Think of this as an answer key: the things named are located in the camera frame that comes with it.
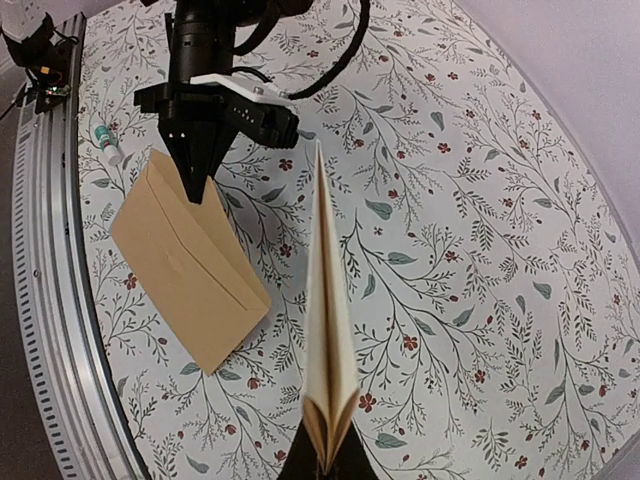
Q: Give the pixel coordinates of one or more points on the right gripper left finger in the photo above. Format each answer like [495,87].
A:
[301,462]

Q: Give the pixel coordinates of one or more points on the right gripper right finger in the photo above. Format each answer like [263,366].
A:
[351,462]

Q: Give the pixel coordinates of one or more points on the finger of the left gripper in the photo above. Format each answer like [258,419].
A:
[183,149]
[214,142]

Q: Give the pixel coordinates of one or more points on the floral patterned table mat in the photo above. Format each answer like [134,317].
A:
[494,301]

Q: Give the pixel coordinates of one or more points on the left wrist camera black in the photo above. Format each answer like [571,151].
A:
[268,125]

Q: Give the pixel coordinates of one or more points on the aluminium front rail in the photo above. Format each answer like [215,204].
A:
[79,402]

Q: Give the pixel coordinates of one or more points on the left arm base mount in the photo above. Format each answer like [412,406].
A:
[44,52]

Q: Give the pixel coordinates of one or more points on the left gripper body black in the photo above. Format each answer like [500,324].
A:
[189,116]

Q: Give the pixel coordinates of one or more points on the brown kraft envelope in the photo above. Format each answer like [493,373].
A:
[190,263]

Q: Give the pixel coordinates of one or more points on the green white glue stick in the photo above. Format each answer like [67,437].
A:
[107,144]

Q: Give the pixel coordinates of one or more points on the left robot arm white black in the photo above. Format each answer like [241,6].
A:
[205,36]

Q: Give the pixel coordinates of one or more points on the cream letter paper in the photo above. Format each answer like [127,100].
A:
[331,389]

